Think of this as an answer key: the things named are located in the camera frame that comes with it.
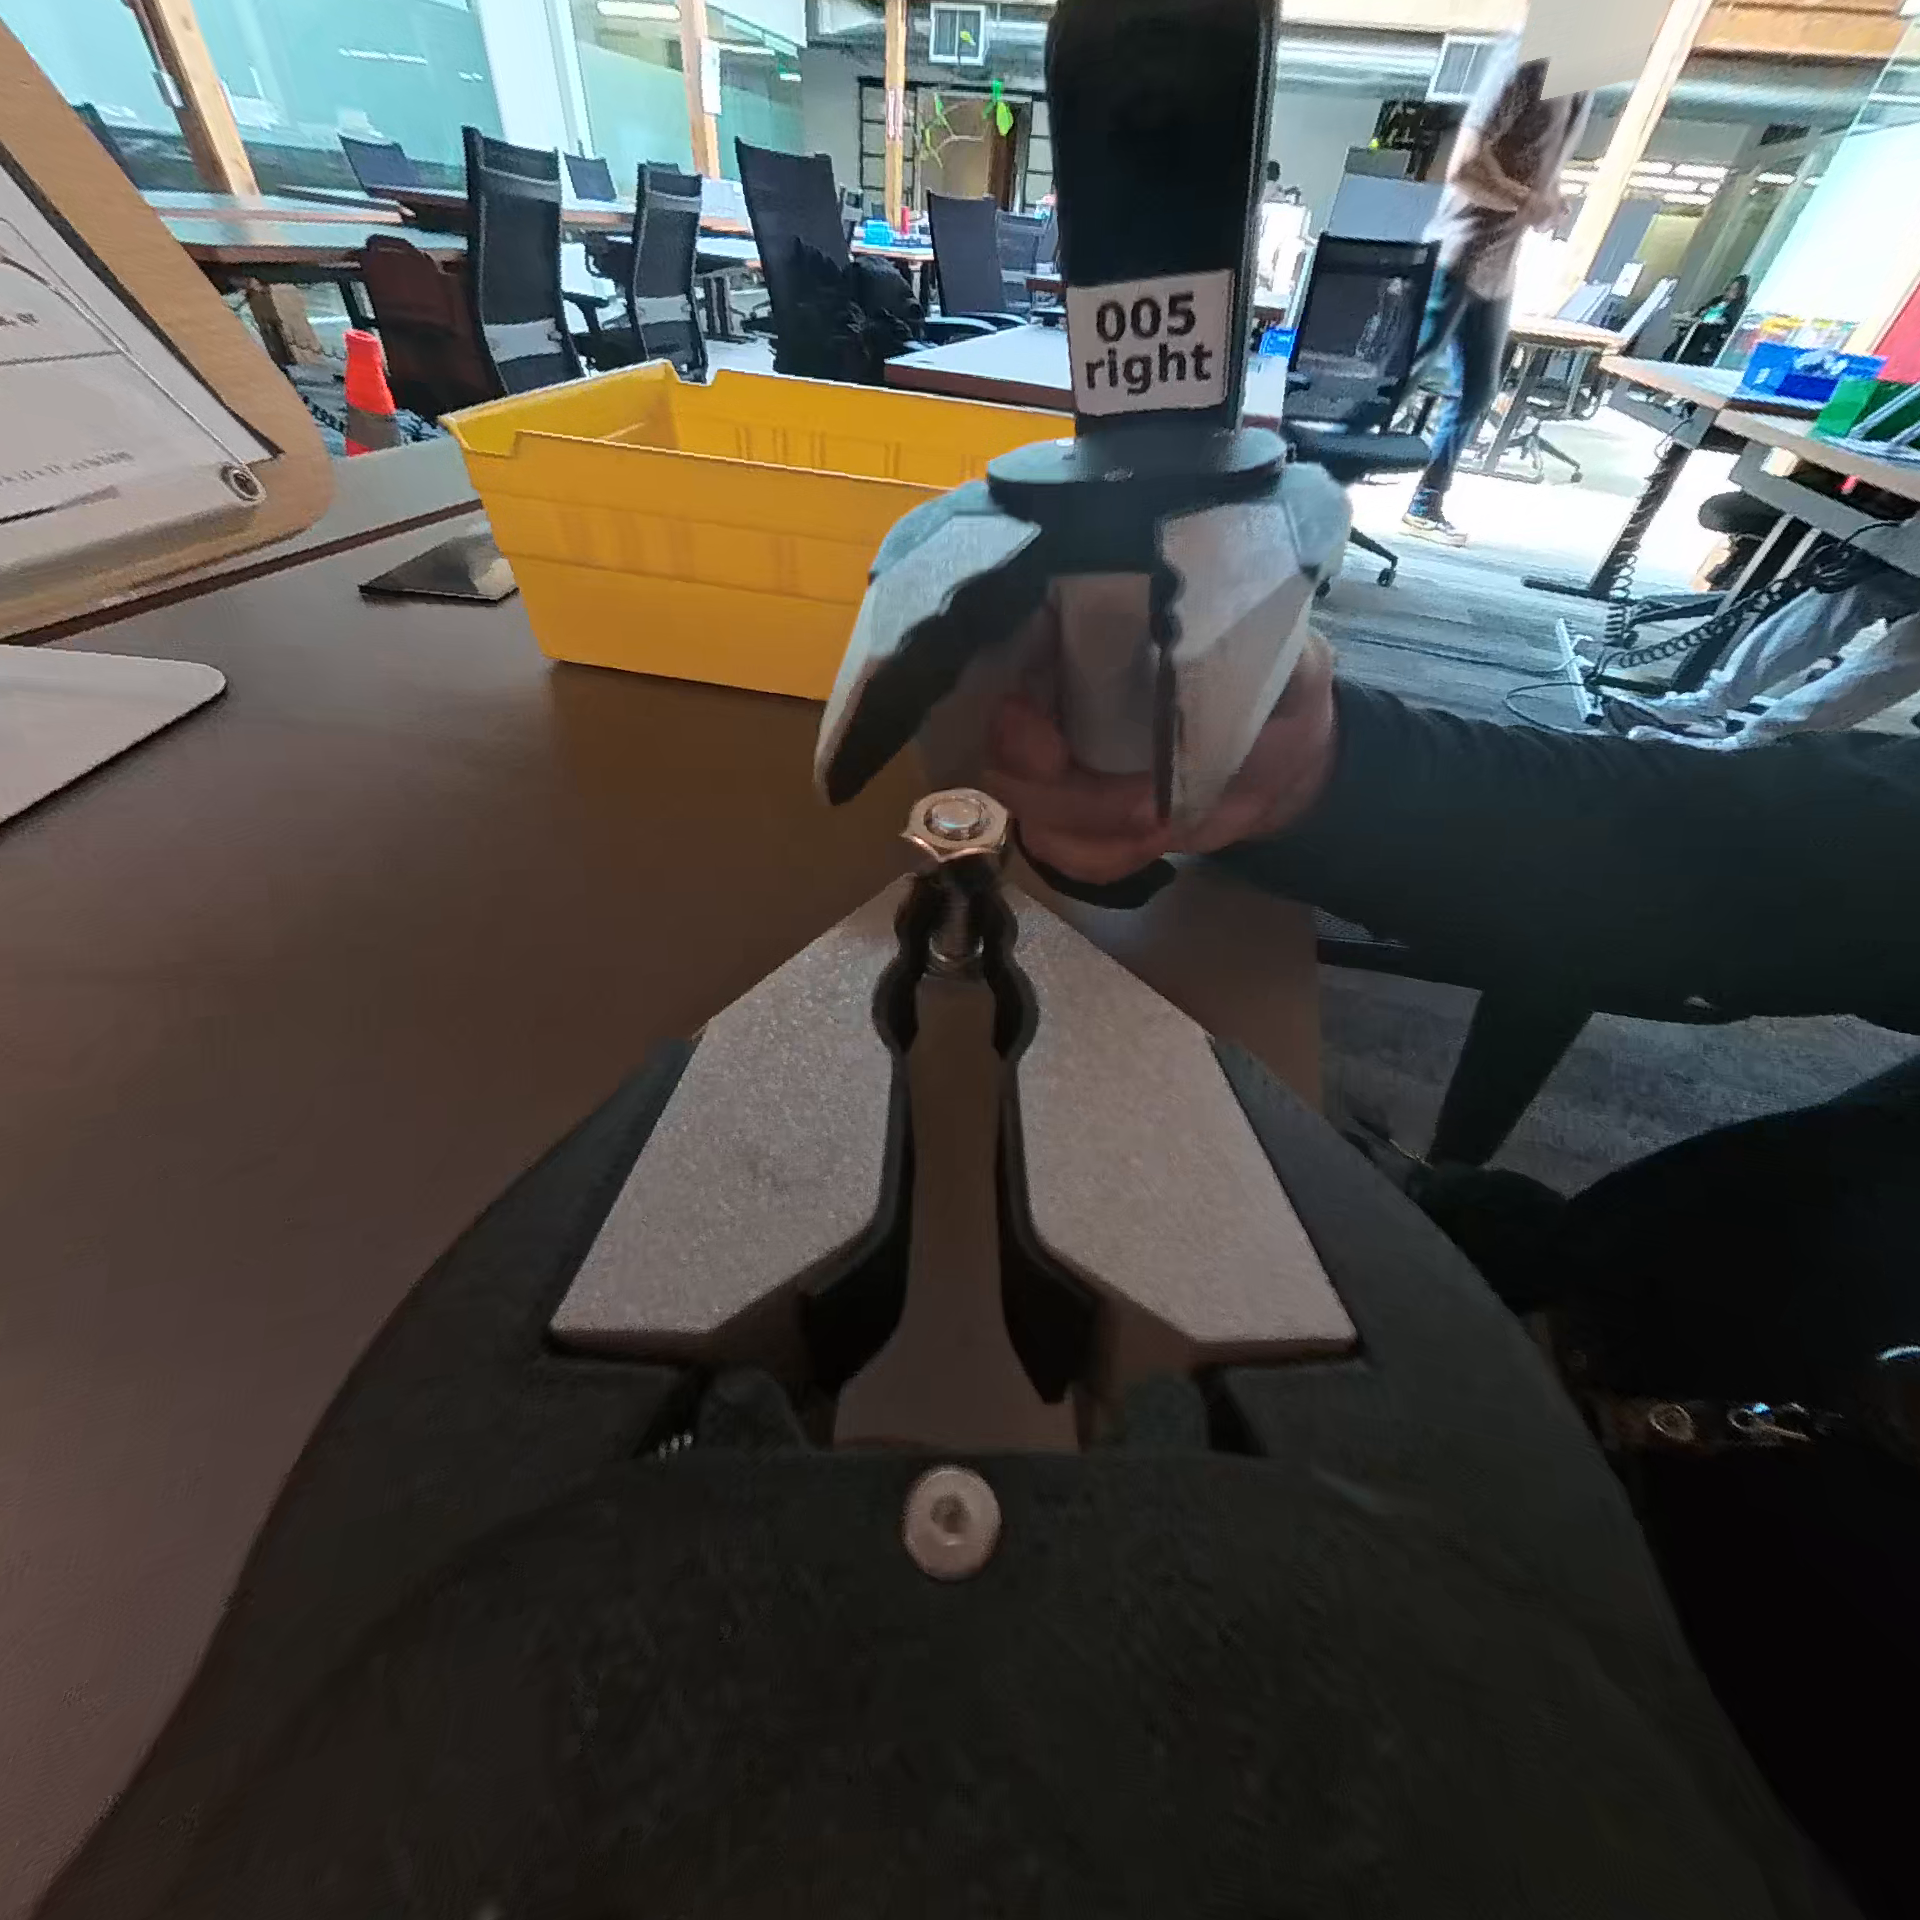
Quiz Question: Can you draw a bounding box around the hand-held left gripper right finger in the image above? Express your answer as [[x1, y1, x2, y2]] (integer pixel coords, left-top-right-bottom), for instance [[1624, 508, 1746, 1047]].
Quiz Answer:
[[980, 880, 1362, 1401]]

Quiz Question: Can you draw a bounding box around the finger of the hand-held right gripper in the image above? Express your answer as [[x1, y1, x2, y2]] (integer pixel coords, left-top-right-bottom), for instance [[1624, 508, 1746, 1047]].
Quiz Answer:
[[1155, 511, 1338, 824], [813, 495, 1055, 807]]

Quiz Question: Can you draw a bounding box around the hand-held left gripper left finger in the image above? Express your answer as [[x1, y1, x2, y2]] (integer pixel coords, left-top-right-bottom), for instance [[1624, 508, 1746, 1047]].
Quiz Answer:
[[547, 878, 921, 1352]]

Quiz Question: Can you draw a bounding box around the steel hex nut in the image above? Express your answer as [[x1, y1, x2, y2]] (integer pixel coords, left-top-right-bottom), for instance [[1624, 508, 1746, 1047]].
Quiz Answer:
[[903, 792, 1012, 873]]

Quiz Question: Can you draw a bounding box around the yellow plastic bin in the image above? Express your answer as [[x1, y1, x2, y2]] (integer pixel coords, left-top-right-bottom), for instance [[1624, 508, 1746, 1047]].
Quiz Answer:
[[441, 360, 1083, 705]]

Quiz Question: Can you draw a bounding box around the steel bolt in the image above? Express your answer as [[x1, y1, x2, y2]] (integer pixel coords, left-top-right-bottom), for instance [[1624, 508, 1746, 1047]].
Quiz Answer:
[[928, 799, 992, 984]]

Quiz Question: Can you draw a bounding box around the person's right forearm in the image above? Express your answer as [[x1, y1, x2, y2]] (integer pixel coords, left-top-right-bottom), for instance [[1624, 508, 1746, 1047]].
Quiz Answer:
[[1231, 676, 1920, 1039]]

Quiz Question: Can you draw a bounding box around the person's right hand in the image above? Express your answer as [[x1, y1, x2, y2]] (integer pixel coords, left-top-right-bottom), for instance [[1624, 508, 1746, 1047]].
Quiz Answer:
[[990, 624, 1343, 890]]

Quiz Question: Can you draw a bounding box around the brown office table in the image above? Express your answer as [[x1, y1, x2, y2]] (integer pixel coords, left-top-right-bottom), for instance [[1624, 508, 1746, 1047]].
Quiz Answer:
[[886, 324, 1081, 413]]

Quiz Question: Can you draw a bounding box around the black mesh office chair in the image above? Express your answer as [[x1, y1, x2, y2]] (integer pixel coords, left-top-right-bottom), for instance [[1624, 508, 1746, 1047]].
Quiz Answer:
[[1281, 232, 1445, 588]]

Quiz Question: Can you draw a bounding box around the black flat plate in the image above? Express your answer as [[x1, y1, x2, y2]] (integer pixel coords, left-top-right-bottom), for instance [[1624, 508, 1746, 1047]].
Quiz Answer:
[[360, 540, 521, 603]]

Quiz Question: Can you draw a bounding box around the grey office desk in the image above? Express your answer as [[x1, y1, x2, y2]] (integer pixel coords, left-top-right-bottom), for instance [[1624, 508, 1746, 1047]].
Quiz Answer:
[[1596, 350, 1920, 602]]

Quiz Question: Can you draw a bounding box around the row of black office chairs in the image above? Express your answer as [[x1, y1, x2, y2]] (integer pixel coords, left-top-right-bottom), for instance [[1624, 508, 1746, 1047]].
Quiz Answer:
[[338, 127, 1052, 398]]

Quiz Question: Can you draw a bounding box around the orange traffic cone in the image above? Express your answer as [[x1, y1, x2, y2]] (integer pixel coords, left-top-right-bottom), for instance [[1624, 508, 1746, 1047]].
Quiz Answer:
[[341, 327, 408, 458]]

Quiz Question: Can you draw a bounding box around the blue plastic bin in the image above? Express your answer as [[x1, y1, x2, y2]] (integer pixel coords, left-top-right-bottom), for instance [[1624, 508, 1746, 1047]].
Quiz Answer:
[[1742, 342, 1886, 403]]

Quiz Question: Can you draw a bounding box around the green plastic bin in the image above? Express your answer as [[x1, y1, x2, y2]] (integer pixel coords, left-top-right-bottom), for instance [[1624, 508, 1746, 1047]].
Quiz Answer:
[[1807, 377, 1920, 447]]

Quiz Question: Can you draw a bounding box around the white stand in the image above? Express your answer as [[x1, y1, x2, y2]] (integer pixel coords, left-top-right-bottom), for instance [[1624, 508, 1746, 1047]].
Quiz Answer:
[[0, 644, 224, 826]]

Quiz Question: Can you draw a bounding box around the instruction sheet board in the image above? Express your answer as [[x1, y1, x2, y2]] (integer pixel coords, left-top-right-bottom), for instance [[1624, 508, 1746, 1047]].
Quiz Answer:
[[0, 32, 334, 640]]

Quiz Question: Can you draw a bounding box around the coiled black cable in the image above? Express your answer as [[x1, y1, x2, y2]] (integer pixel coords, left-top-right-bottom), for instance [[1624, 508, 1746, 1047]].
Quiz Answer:
[[1558, 534, 1853, 708]]

